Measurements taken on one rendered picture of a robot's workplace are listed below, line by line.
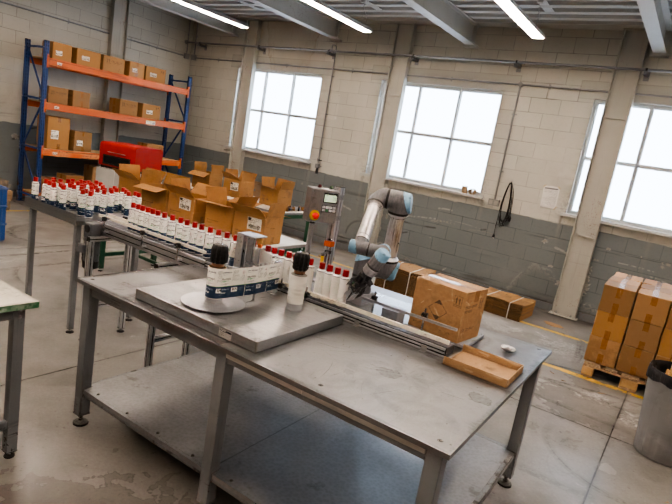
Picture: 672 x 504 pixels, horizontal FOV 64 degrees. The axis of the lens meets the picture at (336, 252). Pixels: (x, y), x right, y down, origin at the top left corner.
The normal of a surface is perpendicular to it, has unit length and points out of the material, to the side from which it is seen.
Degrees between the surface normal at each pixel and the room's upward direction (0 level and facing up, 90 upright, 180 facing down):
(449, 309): 90
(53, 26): 90
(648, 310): 90
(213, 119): 90
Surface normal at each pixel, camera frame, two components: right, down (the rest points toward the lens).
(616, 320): -0.51, 0.04
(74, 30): 0.81, 0.25
